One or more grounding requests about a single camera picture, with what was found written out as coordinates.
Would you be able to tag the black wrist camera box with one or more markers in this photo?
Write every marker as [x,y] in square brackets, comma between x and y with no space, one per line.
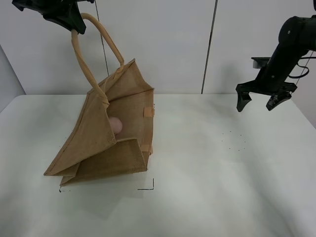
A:
[259,62]

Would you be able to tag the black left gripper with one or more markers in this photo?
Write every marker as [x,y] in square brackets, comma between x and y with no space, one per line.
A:
[65,13]

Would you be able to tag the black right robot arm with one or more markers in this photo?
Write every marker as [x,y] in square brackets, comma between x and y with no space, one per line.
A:
[296,38]

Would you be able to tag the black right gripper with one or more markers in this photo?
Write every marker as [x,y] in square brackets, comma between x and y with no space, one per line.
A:
[271,77]

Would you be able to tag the pink peach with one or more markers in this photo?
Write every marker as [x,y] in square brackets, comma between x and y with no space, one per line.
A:
[116,125]

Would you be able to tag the brown linen tote bag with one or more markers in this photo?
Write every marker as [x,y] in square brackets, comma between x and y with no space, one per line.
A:
[92,151]

